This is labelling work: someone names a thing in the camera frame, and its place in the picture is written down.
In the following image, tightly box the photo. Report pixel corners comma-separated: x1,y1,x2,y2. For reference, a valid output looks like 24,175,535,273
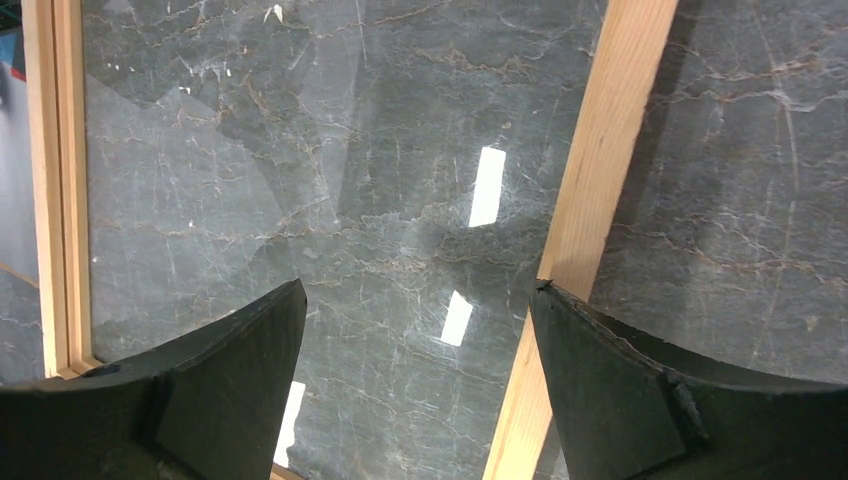
1,27,38,286

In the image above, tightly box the wooden picture frame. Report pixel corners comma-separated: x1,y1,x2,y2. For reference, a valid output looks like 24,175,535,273
20,1,651,479

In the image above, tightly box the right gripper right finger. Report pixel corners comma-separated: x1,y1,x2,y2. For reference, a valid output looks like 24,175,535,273
530,280,847,479

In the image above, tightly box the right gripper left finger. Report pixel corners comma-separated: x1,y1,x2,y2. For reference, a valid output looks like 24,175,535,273
1,280,307,479

